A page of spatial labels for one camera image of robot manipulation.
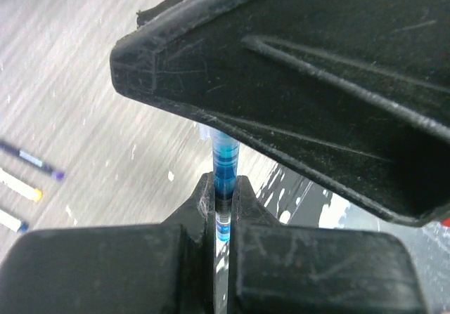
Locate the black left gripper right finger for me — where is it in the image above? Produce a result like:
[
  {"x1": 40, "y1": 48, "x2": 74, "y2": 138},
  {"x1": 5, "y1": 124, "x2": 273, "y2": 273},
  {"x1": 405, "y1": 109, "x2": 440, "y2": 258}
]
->
[{"x1": 228, "y1": 176, "x2": 429, "y2": 313}]

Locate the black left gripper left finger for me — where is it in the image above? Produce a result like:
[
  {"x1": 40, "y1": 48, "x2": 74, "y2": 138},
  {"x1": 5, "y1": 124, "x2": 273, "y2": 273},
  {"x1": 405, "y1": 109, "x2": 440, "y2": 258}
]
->
[{"x1": 1, "y1": 174, "x2": 214, "y2": 313}]

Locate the purple pen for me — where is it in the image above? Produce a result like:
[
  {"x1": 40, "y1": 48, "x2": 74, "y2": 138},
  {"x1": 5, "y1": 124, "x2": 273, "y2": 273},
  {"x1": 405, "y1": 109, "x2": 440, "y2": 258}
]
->
[{"x1": 1, "y1": 140, "x2": 65, "y2": 181}]

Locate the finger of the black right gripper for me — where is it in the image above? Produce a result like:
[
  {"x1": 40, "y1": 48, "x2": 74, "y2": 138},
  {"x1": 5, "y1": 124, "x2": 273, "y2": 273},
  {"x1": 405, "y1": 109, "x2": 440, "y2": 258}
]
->
[{"x1": 110, "y1": 0, "x2": 449, "y2": 226}]

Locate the teal pen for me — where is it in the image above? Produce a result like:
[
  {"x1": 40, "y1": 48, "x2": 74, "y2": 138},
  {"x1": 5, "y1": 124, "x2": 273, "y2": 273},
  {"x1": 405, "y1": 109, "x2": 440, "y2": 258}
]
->
[{"x1": 210, "y1": 129, "x2": 240, "y2": 242}]

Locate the white marker with blue end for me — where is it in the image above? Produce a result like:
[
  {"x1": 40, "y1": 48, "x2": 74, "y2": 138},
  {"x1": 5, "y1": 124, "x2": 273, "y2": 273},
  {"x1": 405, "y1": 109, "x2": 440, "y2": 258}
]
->
[{"x1": 0, "y1": 209, "x2": 29, "y2": 233}]

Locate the white marker with yellow end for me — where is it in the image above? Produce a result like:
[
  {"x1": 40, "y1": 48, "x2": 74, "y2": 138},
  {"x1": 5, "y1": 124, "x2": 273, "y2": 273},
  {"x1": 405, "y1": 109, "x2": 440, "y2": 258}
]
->
[{"x1": 1, "y1": 169, "x2": 42, "y2": 202}]

